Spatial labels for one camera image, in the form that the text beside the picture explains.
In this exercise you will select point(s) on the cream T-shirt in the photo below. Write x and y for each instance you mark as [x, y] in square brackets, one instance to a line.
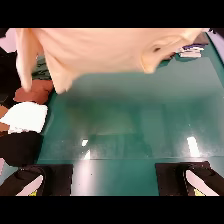
[100, 50]

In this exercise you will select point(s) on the rust brown garment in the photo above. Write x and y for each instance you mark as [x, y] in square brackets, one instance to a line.
[36, 93]

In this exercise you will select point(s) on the dark green garment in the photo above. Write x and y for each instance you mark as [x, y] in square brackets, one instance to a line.
[41, 70]

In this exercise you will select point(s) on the white garment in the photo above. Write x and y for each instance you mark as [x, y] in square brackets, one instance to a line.
[26, 116]

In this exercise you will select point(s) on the black garment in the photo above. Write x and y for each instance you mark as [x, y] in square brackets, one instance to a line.
[20, 148]
[8, 73]

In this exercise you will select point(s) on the pale beige folded garment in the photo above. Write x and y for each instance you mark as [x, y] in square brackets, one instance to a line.
[191, 52]

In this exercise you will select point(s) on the dark grey folded garment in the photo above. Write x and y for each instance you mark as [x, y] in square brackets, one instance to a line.
[201, 39]

